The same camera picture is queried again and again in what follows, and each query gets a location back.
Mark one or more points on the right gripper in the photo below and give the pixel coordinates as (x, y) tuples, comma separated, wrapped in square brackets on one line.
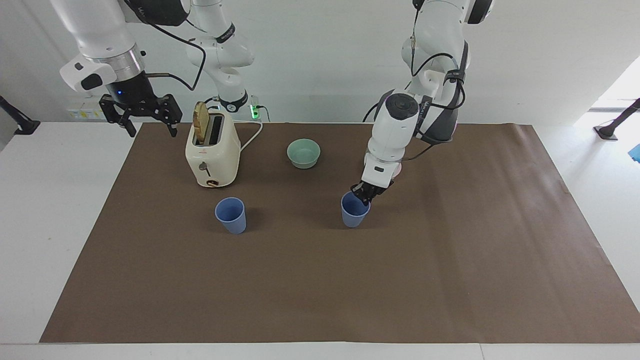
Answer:
[(131, 89)]

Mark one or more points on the blue object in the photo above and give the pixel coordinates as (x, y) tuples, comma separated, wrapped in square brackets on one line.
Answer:
[(636, 153)]

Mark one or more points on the white socket strip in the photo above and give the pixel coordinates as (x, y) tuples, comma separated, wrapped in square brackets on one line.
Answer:
[(85, 112)]

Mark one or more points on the blue plastic cup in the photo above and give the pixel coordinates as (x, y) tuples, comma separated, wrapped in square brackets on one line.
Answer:
[(354, 214), (231, 216)]

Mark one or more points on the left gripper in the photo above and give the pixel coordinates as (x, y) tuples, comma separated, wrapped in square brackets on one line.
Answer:
[(381, 189)]

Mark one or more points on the toast slice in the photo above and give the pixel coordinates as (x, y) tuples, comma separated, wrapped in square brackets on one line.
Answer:
[(201, 121)]

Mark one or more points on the black stand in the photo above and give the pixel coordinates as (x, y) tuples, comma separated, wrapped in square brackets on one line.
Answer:
[(19, 121), (616, 122)]

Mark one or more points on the light green bowl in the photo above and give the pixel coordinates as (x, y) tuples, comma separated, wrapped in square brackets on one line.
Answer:
[(303, 153)]

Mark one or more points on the cream toaster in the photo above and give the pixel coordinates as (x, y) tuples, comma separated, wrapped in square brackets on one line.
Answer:
[(212, 157)]

